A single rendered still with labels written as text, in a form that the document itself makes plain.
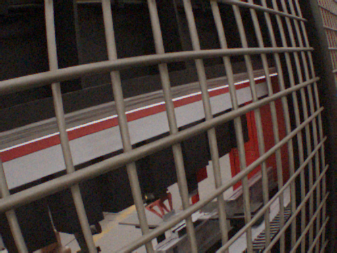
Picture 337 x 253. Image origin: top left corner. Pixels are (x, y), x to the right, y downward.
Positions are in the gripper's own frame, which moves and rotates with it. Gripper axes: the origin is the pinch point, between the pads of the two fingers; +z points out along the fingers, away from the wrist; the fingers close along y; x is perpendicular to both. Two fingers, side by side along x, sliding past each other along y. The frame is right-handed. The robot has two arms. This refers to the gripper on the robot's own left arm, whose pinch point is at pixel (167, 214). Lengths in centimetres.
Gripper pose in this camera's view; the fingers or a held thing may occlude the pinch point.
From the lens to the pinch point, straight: 173.8
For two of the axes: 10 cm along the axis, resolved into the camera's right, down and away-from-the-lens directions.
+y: 5.3, -1.8, 8.3
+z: 5.3, 8.3, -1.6
